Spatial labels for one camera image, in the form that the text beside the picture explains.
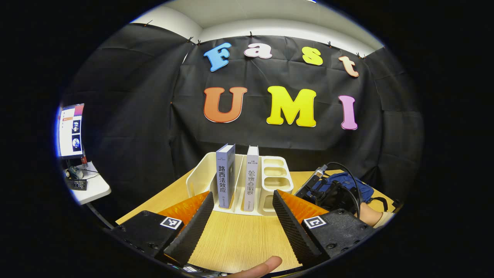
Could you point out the white book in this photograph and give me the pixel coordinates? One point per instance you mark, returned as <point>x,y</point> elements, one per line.
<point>251,181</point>

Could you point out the black backdrop cloth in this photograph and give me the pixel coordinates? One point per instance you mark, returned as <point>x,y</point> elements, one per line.
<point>154,127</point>

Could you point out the grey-blue book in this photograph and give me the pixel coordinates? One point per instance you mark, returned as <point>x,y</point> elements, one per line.
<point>224,181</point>

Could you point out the white plastic bookshelf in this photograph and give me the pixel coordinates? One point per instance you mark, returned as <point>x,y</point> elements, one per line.
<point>274,181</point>

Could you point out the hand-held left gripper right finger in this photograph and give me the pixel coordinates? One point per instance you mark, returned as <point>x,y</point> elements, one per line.
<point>291,231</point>

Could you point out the white side table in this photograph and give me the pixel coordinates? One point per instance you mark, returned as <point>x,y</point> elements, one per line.
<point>96,187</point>

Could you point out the computer monitor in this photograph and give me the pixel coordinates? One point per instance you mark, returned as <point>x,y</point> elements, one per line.
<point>70,131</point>

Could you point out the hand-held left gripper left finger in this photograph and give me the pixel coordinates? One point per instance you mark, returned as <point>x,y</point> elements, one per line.
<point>193,231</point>

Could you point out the black keyboard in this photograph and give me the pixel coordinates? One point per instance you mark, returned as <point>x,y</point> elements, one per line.
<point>77,184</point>

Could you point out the blue schoolbag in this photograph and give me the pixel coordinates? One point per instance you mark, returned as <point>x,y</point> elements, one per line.
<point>361,189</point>

